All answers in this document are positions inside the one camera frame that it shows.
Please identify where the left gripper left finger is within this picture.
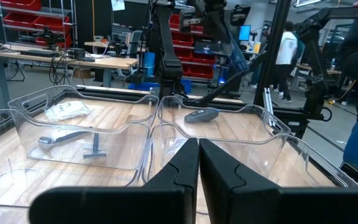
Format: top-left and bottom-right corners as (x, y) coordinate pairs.
(29, 138), (200, 224)

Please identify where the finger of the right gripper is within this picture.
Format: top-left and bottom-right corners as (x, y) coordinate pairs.
(211, 18), (241, 55)

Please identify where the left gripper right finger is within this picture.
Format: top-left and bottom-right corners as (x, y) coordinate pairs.
(200, 139), (358, 224)

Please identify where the blue disposable razor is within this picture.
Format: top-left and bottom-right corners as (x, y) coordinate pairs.
(38, 129), (90, 146)
(83, 133), (108, 160)

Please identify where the computer monitor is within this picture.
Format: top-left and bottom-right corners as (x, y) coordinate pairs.
(238, 24), (252, 42)

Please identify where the clear plastic bin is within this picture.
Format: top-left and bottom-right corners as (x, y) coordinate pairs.
(141, 133), (358, 224)
(149, 95), (291, 187)
(7, 85), (160, 171)
(0, 108), (155, 224)

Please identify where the rack of red bins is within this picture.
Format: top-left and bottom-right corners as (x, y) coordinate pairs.
(169, 14), (217, 80)

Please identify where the blue plastic bin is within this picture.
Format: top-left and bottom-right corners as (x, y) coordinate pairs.
(128, 77), (193, 95)

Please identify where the blue barrel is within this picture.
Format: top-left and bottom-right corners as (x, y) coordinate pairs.
(143, 51), (157, 77)

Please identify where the silver aluminium extrusion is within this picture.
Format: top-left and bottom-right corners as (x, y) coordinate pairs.
(262, 86), (275, 126)

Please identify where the office chair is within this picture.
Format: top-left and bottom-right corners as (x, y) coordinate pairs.
(125, 29), (145, 60)

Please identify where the wooden top desk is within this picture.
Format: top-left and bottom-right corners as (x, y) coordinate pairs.
(0, 43), (140, 110)

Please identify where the wire shelf with red bins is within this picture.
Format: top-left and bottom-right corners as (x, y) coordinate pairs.
(0, 0), (76, 50)

